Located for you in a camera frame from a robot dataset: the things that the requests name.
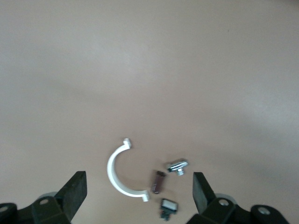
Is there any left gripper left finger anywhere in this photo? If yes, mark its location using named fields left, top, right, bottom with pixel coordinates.
left=31, top=171, right=88, bottom=224

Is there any brown terminal block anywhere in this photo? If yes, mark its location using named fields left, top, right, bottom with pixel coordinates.
left=150, top=170, right=167, bottom=194

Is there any white-capped black switch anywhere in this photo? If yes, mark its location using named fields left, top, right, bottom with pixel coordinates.
left=158, top=198, right=180, bottom=221

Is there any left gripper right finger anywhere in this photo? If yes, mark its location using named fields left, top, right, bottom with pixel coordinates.
left=186, top=172, right=237, bottom=224

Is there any white semicircular clamp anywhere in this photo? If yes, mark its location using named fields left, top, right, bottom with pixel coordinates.
left=107, top=138, right=150, bottom=203

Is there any small metal fitting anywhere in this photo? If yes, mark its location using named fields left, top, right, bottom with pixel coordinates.
left=165, top=158, right=189, bottom=177

